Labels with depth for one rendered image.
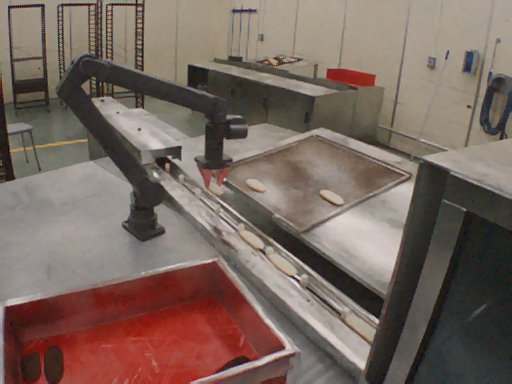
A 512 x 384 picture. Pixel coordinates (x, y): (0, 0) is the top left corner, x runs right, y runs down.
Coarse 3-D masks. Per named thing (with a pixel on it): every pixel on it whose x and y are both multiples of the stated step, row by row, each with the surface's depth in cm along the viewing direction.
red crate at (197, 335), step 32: (128, 320) 77; (160, 320) 78; (192, 320) 79; (224, 320) 80; (64, 352) 66; (96, 352) 68; (128, 352) 69; (160, 352) 70; (192, 352) 71; (224, 352) 72; (256, 352) 73
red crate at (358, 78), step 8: (328, 72) 461; (336, 72) 451; (344, 72) 441; (352, 72) 474; (360, 72) 465; (336, 80) 454; (344, 80) 445; (352, 80) 436; (360, 80) 433; (368, 80) 442
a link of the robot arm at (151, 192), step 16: (64, 80) 82; (80, 80) 84; (64, 96) 84; (80, 96) 86; (80, 112) 88; (96, 112) 91; (96, 128) 92; (112, 128) 95; (112, 144) 96; (112, 160) 98; (128, 160) 100; (128, 176) 101; (144, 176) 102; (144, 192) 103; (160, 192) 106
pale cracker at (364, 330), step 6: (348, 318) 79; (354, 318) 79; (348, 324) 78; (354, 324) 77; (360, 324) 77; (366, 324) 77; (354, 330) 76; (360, 330) 75; (366, 330) 75; (372, 330) 75; (360, 336) 75; (366, 336) 74; (372, 336) 74; (372, 342) 73
